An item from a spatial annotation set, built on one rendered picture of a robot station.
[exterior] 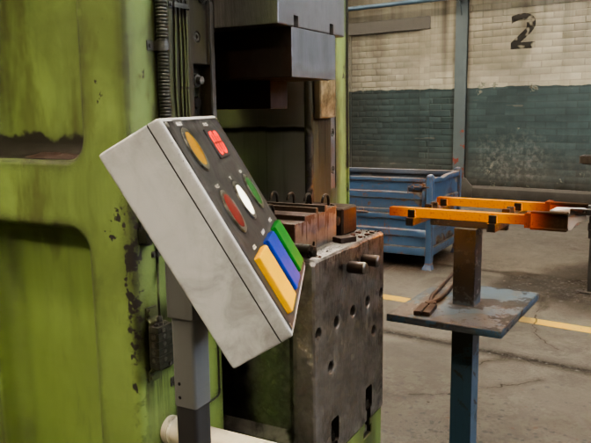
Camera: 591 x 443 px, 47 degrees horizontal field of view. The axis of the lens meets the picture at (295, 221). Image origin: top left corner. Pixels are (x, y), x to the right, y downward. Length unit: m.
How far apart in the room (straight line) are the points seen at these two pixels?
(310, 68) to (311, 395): 0.66
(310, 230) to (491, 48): 8.02
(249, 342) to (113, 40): 0.61
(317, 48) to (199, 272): 0.79
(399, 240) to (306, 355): 3.96
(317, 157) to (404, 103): 8.08
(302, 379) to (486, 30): 8.24
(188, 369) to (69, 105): 0.60
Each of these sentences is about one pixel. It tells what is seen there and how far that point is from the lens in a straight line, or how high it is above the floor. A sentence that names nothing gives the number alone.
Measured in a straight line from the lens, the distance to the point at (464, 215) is 1.75.
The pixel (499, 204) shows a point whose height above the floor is 0.94.
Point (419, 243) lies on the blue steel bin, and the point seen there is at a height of 0.20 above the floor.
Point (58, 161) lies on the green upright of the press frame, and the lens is 1.30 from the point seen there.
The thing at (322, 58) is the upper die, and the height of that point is 1.31.
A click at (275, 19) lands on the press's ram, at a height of 1.37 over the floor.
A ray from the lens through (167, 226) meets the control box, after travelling 0.75.
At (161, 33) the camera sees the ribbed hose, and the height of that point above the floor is 1.34.
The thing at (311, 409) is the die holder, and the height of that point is 0.61.
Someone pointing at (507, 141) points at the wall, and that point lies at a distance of 9.25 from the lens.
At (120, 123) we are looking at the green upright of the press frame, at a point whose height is 1.19.
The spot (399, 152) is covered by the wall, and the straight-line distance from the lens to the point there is 9.87.
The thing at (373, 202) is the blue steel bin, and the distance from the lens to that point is 5.34.
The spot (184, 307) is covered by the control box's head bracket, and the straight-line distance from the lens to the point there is 0.94.
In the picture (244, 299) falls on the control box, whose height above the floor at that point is 1.00.
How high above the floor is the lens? 1.21
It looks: 9 degrees down
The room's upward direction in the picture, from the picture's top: 1 degrees counter-clockwise
